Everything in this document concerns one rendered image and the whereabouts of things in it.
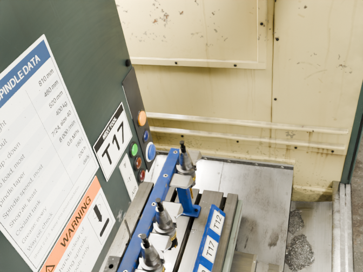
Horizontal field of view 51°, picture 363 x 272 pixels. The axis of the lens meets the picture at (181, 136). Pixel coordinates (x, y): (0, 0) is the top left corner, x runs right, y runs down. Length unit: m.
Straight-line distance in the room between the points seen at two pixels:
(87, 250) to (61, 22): 0.30
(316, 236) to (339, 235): 0.18
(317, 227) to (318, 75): 0.69
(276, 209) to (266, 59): 0.63
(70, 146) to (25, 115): 0.09
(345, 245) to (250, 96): 0.65
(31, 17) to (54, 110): 0.10
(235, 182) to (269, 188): 0.15
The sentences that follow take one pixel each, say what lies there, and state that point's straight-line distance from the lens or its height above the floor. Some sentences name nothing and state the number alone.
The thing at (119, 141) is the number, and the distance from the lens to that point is 0.58.
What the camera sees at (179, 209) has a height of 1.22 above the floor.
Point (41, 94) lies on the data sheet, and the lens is 0.42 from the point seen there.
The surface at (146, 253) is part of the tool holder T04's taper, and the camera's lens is 0.98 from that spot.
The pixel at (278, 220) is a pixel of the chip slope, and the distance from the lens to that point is 1.63.
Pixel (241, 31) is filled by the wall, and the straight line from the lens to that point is 1.31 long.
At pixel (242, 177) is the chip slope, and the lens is 1.69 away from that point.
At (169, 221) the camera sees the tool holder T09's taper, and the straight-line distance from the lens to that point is 1.06.
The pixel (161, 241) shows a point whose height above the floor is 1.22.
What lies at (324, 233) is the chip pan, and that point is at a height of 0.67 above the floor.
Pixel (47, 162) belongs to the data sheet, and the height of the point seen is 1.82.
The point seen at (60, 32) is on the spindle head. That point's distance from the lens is 0.45.
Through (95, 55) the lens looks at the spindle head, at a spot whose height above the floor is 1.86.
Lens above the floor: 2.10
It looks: 42 degrees down
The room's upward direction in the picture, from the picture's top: 11 degrees counter-clockwise
